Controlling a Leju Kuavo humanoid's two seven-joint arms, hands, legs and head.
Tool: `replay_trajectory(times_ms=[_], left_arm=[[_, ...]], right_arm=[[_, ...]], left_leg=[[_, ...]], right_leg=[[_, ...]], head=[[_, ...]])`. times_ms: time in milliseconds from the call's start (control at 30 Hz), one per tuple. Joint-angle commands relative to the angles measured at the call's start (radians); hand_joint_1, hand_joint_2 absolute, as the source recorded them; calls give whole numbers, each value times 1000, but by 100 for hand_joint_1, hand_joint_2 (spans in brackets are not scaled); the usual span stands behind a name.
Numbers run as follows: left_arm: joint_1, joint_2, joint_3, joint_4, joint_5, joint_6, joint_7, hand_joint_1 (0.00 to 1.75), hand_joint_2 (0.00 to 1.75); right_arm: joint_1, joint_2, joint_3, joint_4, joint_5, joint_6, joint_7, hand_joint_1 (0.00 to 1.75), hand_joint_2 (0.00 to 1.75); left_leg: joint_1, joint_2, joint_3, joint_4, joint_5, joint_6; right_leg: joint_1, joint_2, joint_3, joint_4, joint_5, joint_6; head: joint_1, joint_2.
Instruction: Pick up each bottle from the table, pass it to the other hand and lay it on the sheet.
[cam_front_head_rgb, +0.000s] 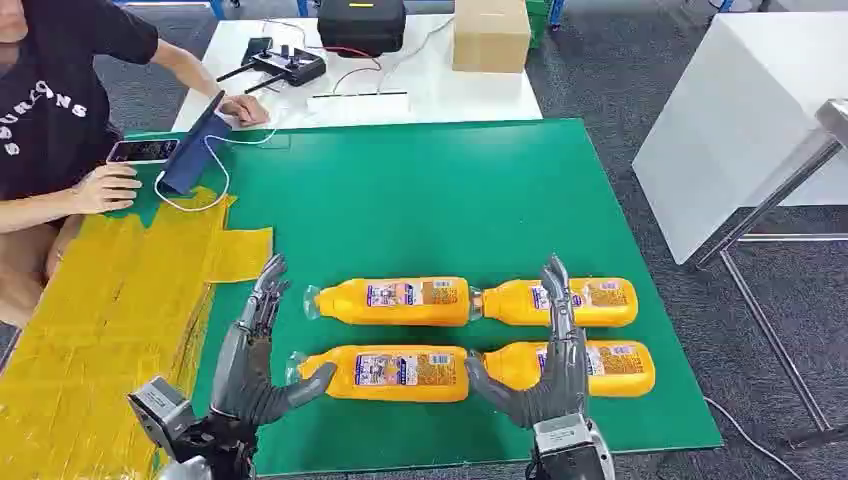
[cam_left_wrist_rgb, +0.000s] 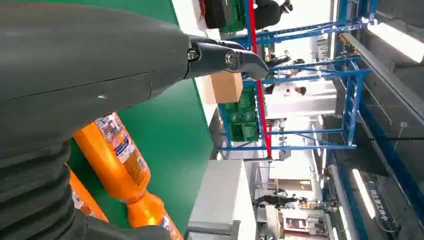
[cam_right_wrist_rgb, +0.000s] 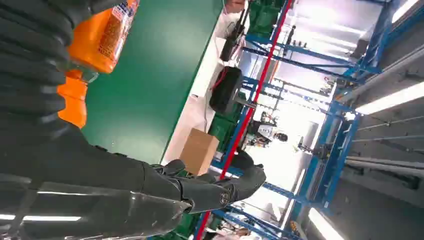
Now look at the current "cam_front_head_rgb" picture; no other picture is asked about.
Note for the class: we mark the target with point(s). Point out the smartphone with pale case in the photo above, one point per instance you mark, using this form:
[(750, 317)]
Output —
[(142, 151)]

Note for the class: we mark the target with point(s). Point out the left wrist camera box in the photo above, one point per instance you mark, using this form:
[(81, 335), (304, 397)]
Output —
[(159, 411)]

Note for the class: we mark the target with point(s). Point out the person's hand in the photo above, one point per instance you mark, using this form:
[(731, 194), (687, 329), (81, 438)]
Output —
[(106, 189), (245, 109)]

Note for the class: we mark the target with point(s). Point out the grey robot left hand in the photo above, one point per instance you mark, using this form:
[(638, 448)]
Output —
[(242, 378)]

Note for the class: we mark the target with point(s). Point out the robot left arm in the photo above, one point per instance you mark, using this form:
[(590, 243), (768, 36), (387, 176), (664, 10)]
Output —
[(222, 447)]

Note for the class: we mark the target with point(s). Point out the orange drink bottle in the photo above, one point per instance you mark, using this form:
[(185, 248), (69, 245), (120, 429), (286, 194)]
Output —
[(397, 301), (397, 374), (603, 301), (623, 371)]

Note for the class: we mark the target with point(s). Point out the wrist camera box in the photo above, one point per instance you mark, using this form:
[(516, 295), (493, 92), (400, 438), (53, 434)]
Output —
[(563, 435), (159, 411)]

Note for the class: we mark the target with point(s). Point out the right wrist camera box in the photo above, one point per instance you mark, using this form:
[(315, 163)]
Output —
[(563, 435)]

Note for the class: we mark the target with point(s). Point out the green crate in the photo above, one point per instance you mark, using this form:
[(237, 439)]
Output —
[(538, 23)]

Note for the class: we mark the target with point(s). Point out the person's left hand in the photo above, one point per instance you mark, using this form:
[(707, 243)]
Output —
[(245, 109)]

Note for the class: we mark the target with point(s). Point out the green mat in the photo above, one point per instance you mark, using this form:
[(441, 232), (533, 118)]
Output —
[(411, 199)]

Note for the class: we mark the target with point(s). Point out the black remote controller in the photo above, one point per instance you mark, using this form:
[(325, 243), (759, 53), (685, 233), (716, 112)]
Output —
[(291, 66)]

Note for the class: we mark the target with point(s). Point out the person's right hand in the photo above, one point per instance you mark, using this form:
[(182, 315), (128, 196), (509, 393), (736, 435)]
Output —
[(106, 189)]

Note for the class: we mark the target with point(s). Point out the yellow sheet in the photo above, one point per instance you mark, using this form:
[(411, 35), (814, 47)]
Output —
[(99, 331)]

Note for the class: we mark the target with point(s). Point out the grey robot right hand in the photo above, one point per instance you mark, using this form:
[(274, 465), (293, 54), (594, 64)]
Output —
[(563, 384)]

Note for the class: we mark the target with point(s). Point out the large white slanted table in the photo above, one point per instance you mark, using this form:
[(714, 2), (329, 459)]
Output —
[(735, 119)]

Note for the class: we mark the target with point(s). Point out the person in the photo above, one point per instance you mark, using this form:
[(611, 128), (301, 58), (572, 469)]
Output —
[(53, 99)]

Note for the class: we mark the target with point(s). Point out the white power strip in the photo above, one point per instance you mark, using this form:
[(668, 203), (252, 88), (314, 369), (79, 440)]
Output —
[(358, 104)]

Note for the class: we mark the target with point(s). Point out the small black device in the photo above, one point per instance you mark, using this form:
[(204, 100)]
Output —
[(257, 50)]

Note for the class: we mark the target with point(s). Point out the tablet in dark blue cover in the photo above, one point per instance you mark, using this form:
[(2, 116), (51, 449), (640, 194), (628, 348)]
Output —
[(192, 156)]

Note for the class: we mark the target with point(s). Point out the black carrying case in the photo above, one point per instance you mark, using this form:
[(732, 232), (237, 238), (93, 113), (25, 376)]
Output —
[(361, 26)]

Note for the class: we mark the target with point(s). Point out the cardboard box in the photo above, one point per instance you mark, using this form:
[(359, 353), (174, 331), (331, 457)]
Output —
[(490, 36)]

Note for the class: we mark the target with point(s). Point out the metal frame stand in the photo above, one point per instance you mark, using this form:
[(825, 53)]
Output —
[(762, 205)]

